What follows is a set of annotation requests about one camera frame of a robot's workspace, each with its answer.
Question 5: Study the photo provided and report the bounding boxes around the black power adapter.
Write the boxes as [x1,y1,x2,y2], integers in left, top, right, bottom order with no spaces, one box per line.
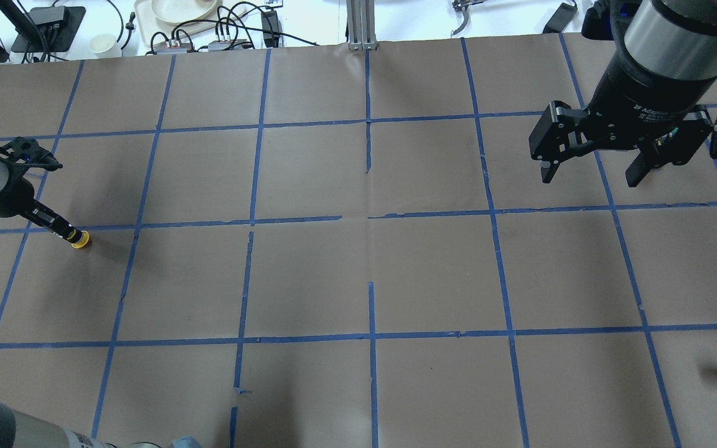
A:
[261,9,281,48]

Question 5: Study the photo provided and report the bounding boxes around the black camera stand base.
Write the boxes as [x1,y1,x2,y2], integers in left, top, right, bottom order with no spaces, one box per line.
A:
[7,6,87,54]

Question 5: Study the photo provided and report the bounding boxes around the white paper cup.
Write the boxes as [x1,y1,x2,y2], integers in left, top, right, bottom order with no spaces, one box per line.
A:
[88,34,122,58]

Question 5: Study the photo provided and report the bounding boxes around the beige plate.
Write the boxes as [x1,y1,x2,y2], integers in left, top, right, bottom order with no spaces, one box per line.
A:
[149,0,218,24]

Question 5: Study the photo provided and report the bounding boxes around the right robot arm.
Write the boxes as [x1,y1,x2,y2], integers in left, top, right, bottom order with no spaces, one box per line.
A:
[528,1,717,187]

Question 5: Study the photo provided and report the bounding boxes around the beige tray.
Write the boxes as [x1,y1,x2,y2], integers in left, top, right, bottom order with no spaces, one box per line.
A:
[134,1,227,45]

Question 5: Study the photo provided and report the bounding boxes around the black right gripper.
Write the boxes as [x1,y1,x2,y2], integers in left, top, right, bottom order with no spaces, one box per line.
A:
[527,100,714,188]

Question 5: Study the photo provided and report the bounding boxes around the aluminium frame post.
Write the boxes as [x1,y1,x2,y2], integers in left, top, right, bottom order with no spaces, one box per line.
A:
[346,0,378,51]

